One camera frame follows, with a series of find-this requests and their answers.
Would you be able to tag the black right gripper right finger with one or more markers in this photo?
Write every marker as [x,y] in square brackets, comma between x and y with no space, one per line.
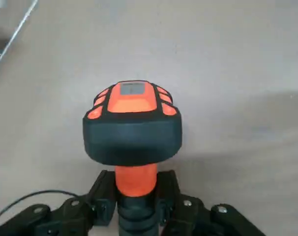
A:
[188,216]

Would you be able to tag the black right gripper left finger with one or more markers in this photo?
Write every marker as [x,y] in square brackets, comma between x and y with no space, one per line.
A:
[72,216]

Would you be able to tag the orange black barcode scanner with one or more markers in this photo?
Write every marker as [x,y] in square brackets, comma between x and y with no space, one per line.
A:
[131,132]

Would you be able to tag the clear acrylic stepped shelf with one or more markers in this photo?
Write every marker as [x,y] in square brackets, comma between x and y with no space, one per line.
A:
[21,24]

